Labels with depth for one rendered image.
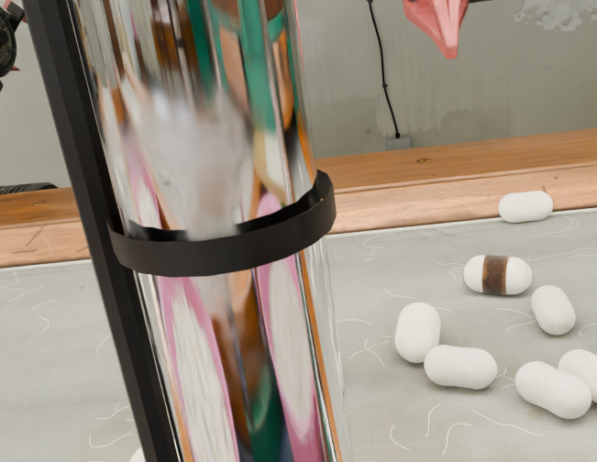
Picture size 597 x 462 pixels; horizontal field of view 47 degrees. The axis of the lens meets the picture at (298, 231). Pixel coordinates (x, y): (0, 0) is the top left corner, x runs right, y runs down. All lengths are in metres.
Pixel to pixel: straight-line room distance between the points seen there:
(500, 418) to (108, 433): 0.17
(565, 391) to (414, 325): 0.07
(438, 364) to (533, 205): 0.19
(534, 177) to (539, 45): 2.01
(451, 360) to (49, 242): 0.33
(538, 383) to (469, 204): 0.22
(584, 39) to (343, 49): 0.80
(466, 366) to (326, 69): 2.12
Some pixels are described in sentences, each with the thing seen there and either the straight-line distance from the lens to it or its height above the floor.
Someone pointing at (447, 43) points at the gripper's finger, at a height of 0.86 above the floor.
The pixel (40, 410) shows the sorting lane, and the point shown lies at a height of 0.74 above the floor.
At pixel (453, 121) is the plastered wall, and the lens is 2.48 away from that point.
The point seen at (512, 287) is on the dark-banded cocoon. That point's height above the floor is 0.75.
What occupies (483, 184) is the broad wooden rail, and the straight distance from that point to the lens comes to 0.50.
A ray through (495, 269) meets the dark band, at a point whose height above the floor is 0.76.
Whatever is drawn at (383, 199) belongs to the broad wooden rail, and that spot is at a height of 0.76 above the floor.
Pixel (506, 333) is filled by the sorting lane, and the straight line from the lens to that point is 0.36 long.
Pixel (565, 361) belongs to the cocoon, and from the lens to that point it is 0.31.
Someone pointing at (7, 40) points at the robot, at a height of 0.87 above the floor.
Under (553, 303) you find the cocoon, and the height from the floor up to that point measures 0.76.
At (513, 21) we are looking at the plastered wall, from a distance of 2.47.
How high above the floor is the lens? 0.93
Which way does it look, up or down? 22 degrees down
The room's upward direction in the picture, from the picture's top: 8 degrees counter-clockwise
